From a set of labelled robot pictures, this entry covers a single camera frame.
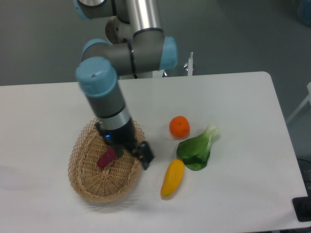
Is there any purple sweet potato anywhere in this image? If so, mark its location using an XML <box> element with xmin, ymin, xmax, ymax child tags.
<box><xmin>97</xmin><ymin>147</ymin><xmax>116</xmax><ymax>168</ymax></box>

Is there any woven wicker basket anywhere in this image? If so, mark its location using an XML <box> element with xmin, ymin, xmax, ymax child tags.
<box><xmin>68</xmin><ymin>119</ymin><xmax>142</xmax><ymax>203</ymax></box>

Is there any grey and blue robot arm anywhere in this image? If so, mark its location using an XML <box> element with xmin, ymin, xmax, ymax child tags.
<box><xmin>74</xmin><ymin>0</ymin><xmax>178</xmax><ymax>168</ymax></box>

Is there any white frame at right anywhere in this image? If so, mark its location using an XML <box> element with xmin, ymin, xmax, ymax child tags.
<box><xmin>286</xmin><ymin>83</ymin><xmax>311</xmax><ymax>125</ymax></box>

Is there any green bok choy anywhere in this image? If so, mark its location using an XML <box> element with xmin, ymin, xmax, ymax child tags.
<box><xmin>176</xmin><ymin>125</ymin><xmax>220</xmax><ymax>171</ymax></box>

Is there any yellow mango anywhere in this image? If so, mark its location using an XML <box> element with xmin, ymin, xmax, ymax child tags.
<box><xmin>160</xmin><ymin>159</ymin><xmax>185</xmax><ymax>199</ymax></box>

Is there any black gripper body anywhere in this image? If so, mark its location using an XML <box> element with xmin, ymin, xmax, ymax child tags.
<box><xmin>95</xmin><ymin>118</ymin><xmax>138</xmax><ymax>151</ymax></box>

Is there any orange tangerine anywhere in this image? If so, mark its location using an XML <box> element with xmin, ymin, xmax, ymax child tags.
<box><xmin>169</xmin><ymin>116</ymin><xmax>190</xmax><ymax>138</ymax></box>

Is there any black device at table edge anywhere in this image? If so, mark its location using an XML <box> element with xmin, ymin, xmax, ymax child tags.
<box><xmin>292</xmin><ymin>197</ymin><xmax>311</xmax><ymax>222</ymax></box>

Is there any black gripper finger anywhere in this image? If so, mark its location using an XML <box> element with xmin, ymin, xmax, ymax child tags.
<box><xmin>130</xmin><ymin>141</ymin><xmax>155</xmax><ymax>170</ymax></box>
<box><xmin>112</xmin><ymin>145</ymin><xmax>124</xmax><ymax>157</ymax></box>

